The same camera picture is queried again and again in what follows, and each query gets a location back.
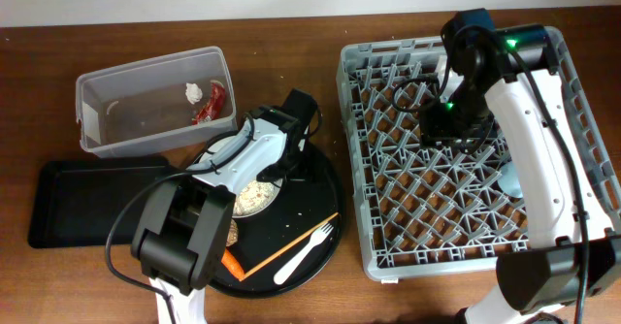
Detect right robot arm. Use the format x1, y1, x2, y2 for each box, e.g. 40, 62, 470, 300
419, 9, 620, 323

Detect red snack wrapper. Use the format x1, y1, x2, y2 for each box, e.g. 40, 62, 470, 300
192, 80, 226, 125

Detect rice and peanut shells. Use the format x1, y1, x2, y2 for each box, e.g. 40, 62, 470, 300
233, 180, 279, 217

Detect black rectangular tray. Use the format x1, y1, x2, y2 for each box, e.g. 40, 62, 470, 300
27, 156, 174, 248

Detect round black serving tray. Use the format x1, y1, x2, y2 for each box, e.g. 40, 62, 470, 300
210, 144, 345, 299

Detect light blue cup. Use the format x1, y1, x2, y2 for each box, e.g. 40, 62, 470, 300
497, 162, 523, 199

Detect brown walnut shell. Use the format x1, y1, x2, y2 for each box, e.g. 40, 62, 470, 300
226, 220, 239, 247

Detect clear plastic waste bin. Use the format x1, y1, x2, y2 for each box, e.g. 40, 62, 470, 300
75, 47, 237, 158

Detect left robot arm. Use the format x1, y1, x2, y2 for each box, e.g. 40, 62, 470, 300
131, 89, 318, 323

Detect white tissue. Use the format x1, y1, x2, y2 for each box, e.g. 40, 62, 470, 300
185, 83, 203, 105

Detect grey plate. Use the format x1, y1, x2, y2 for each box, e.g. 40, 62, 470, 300
196, 136, 282, 218

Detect white plastic fork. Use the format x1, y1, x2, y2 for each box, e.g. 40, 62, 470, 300
273, 222, 334, 285

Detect grey dishwasher rack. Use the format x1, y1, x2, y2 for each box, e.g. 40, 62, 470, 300
337, 26, 621, 283

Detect orange carrot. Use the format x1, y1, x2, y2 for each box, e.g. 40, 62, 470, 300
221, 248, 245, 281

